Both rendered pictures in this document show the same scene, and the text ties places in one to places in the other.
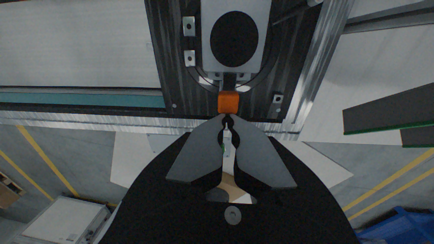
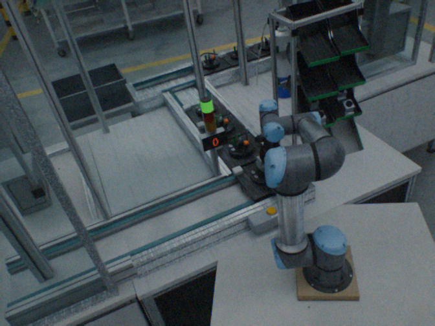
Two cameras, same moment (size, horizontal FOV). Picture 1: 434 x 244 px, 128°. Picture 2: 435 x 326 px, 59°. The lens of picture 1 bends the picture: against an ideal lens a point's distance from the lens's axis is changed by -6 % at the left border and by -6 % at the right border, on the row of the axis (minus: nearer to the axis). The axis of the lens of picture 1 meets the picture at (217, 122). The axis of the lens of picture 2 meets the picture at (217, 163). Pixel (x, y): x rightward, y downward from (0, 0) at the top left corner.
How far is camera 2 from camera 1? 178 cm
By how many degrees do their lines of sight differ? 82
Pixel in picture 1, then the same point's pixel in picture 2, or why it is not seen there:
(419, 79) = (351, 162)
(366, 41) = not seen: hidden behind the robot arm
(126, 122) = (236, 215)
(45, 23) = (194, 206)
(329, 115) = (336, 188)
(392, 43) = not seen: hidden behind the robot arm
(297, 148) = (345, 208)
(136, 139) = (235, 259)
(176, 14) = (246, 176)
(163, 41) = (245, 182)
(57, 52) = (197, 213)
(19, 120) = (169, 246)
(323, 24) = not seen: hidden behind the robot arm
